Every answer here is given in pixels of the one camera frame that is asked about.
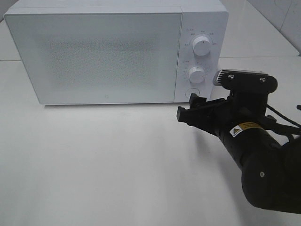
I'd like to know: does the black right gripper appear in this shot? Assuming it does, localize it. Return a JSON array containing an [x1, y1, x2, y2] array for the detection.
[[176, 91, 268, 138]]

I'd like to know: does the round white door-release button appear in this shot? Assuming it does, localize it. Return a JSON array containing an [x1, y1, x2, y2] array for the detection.
[[185, 88, 200, 99]]

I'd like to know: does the white microwave door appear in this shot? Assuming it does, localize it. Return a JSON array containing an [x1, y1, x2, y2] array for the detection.
[[6, 13, 181, 105]]

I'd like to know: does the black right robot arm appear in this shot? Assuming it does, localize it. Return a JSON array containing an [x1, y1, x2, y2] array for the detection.
[[176, 94, 301, 214]]

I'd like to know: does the lower white timer knob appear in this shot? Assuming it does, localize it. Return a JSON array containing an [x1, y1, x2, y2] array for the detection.
[[188, 66, 206, 84]]

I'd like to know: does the upper white power knob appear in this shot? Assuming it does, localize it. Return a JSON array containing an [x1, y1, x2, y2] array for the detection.
[[191, 34, 212, 57]]

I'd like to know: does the white microwave oven body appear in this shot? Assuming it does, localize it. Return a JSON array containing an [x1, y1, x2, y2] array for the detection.
[[4, 0, 229, 105]]

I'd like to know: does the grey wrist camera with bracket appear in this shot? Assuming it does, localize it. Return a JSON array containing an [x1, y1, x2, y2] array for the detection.
[[213, 69, 278, 97]]

